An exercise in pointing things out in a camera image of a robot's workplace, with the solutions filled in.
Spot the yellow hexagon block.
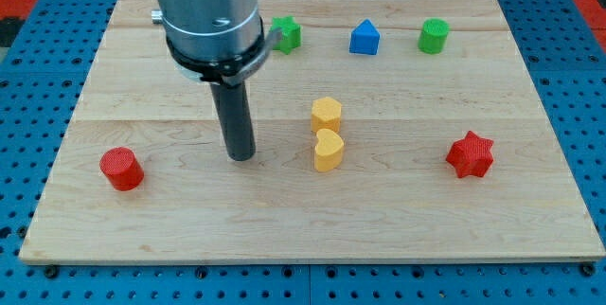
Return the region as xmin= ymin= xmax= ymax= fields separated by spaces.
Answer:
xmin=311 ymin=97 xmax=342 ymax=133

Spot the red star block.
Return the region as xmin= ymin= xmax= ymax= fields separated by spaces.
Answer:
xmin=446 ymin=131 xmax=494 ymax=178

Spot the green star block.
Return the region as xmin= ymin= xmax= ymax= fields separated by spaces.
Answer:
xmin=271 ymin=15 xmax=301 ymax=55

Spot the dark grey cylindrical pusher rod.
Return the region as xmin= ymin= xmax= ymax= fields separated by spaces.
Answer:
xmin=210 ymin=82 xmax=256 ymax=161

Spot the yellow heart block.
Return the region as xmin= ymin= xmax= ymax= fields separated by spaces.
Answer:
xmin=313 ymin=129 xmax=345 ymax=172

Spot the wooden board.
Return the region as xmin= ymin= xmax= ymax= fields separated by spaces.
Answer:
xmin=20 ymin=0 xmax=605 ymax=265

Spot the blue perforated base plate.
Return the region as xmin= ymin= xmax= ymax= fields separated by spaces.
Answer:
xmin=1 ymin=0 xmax=605 ymax=304

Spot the green cylinder block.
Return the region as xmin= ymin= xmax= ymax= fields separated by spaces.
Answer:
xmin=418 ymin=18 xmax=450 ymax=54

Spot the blue triangle block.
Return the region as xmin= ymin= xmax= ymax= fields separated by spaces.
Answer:
xmin=348 ymin=19 xmax=381 ymax=55

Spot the red cylinder block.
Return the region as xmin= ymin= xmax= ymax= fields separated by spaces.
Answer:
xmin=99 ymin=147 xmax=145 ymax=191

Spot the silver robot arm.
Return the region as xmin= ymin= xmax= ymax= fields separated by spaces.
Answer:
xmin=156 ymin=0 xmax=282 ymax=161

